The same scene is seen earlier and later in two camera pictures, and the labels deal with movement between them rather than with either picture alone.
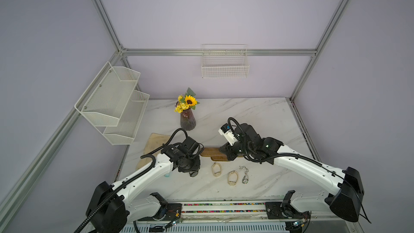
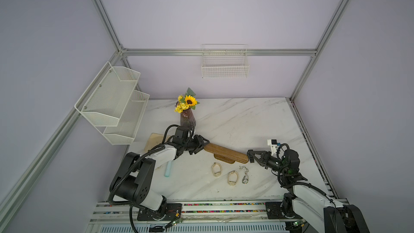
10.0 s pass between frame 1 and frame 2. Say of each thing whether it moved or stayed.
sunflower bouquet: stayed
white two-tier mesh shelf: stayed
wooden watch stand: moved
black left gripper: moved
